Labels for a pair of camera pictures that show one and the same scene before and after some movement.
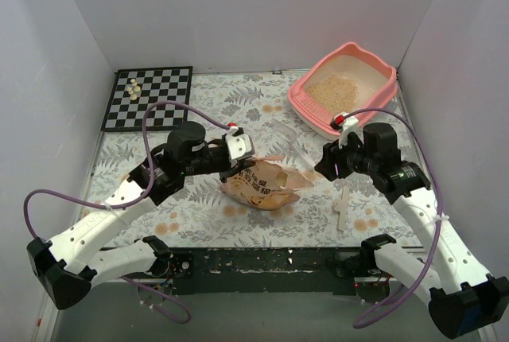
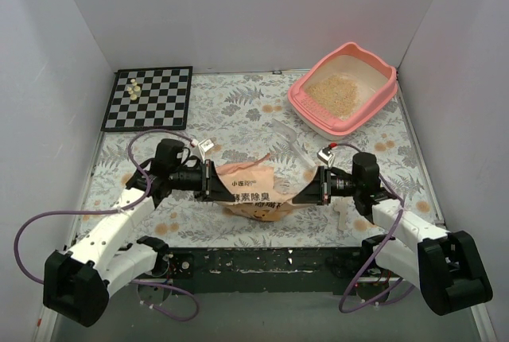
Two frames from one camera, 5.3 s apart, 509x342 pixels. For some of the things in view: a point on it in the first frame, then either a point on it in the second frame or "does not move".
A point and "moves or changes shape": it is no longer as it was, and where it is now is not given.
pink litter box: x=347 y=80 does not move
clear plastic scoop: x=300 y=157 does not move
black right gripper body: x=332 y=163 -> x=324 y=185
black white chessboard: x=136 y=89 does not move
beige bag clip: x=341 y=207 does not move
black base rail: x=266 y=271 does not move
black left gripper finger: x=239 y=167 -> x=219 y=190
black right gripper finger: x=331 y=162 -> x=312 y=194
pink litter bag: x=265 y=184 moves or changes shape
